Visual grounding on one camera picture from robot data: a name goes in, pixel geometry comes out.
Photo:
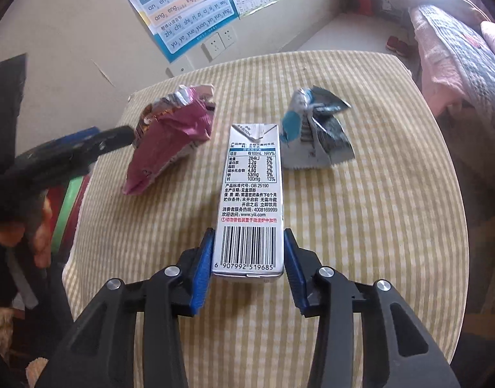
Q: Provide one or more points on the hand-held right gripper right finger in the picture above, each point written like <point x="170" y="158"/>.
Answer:
<point x="296" y="279"/>

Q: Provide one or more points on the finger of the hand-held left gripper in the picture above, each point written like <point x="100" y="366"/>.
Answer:
<point x="110" y="139"/>

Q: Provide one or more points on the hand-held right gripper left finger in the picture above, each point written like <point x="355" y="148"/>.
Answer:
<point x="201" y="275"/>

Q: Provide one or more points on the green rimmed red bin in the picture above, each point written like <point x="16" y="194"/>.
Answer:
<point x="71" y="206"/>

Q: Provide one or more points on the small pink wrapper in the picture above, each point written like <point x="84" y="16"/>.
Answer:
<point x="166" y="145"/>

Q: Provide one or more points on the white milk carton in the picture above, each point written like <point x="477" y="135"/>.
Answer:
<point x="247" y="194"/>

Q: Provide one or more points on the person's left hand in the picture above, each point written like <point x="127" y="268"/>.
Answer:
<point x="39" y="234"/>

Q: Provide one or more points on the blue silver wrapper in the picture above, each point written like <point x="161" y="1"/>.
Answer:
<point x="316" y="141"/>

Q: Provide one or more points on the pink blanket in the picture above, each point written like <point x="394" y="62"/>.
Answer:
<point x="433" y="76"/>

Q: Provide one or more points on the red shoe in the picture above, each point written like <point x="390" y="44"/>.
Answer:
<point x="402" y="48"/>
<point x="393" y="43"/>

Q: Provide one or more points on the blue patterned quilt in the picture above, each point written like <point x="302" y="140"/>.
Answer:
<point x="466" y="56"/>

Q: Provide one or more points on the blue letter wall poster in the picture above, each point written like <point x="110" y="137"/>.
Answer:
<point x="182" y="12"/>

